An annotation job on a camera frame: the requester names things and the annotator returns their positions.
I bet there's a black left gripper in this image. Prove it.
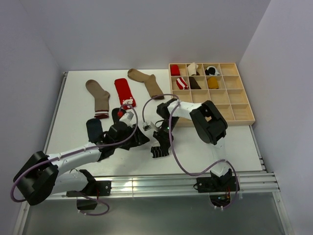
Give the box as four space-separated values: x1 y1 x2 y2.
114 123 149 148

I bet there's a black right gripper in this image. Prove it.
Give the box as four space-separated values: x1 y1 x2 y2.
153 117 179 154

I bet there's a black white striped sock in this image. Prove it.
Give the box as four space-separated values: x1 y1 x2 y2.
151 146 169 159

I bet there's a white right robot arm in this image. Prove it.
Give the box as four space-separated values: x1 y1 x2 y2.
151 98 233 191

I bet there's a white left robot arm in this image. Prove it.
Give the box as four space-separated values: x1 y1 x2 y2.
13 118 149 206

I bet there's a long black sock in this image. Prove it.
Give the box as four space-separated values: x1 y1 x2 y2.
111 108 130 130

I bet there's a red sock with white print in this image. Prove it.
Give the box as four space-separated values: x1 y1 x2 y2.
114 78 136 109

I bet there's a navy patterned sock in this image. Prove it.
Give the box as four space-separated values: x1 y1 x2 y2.
86 118 104 144

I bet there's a tan brown sock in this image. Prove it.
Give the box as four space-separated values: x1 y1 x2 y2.
128 69 164 100

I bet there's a rolled red white striped sock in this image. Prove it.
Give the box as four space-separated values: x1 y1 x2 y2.
176 77 189 90

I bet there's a brown sock with striped cuff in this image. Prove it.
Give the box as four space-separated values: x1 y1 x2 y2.
85 80 110 119

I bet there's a rolled dark brown sock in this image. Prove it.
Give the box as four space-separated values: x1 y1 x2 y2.
189 76 201 90

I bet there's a wooden compartment tray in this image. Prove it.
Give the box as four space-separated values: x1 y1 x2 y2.
169 62 255 125

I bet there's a rolled mustard yellow sock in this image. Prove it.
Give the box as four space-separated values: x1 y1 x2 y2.
207 77 219 89

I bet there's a rolled cream sock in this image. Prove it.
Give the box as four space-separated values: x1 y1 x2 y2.
187 63 200 76

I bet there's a rolled black white sock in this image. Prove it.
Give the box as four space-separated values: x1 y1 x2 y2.
205 66 221 76

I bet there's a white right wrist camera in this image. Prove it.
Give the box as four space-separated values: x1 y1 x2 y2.
143 122 158 131

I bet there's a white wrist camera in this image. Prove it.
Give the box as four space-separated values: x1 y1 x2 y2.
143 122 158 131
117 111 134 127

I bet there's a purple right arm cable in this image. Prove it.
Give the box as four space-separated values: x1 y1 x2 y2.
142 93 240 211

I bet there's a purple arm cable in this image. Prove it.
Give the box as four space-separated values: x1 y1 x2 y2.
10 104 139 217
142 93 240 211

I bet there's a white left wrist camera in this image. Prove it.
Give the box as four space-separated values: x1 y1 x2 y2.
117 111 134 127

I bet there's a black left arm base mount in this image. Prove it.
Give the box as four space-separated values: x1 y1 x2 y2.
66 169 112 211

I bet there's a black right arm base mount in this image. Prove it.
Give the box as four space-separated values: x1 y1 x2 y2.
193 169 240 211

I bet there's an aluminium front rail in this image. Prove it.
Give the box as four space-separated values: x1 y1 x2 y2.
95 172 280 198

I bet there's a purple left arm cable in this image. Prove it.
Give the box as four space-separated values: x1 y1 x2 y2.
10 104 139 217

